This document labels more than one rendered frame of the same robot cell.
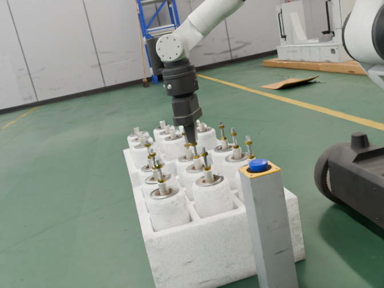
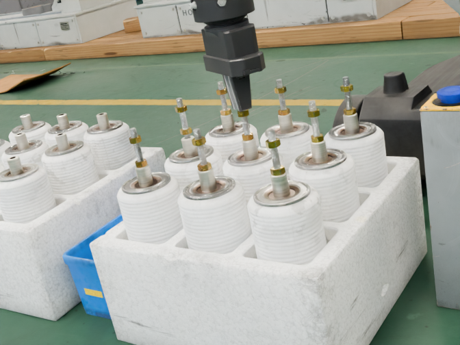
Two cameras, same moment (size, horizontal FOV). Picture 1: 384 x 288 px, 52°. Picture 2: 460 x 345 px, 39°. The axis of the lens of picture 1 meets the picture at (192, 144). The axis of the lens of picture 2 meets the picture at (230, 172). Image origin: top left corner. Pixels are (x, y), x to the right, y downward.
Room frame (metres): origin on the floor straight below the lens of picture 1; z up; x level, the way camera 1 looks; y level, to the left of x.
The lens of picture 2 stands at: (0.38, 0.67, 0.59)
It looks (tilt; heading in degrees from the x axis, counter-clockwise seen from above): 21 degrees down; 317
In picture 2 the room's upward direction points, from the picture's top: 11 degrees counter-clockwise
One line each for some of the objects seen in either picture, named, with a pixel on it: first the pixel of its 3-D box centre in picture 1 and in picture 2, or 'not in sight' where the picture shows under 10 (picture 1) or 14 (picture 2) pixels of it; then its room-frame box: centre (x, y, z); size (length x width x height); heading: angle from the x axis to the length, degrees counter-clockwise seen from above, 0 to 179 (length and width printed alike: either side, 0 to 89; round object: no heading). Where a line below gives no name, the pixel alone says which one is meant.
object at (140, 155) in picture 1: (149, 167); (32, 218); (1.45, 0.18, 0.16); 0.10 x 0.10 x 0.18
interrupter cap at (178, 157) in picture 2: (190, 157); (191, 154); (1.16, 0.01, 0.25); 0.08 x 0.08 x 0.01
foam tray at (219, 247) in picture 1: (209, 219); (268, 248); (1.05, -0.01, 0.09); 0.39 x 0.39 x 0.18; 10
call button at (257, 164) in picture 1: (258, 166); (452, 96); (0.77, -0.13, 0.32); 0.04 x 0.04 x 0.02
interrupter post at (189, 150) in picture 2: (188, 154); (189, 147); (1.16, 0.01, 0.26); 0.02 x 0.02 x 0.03
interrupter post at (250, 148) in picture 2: (198, 163); (250, 148); (1.05, -0.01, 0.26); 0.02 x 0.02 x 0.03
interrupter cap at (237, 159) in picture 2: (198, 167); (251, 157); (1.05, -0.01, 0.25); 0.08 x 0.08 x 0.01
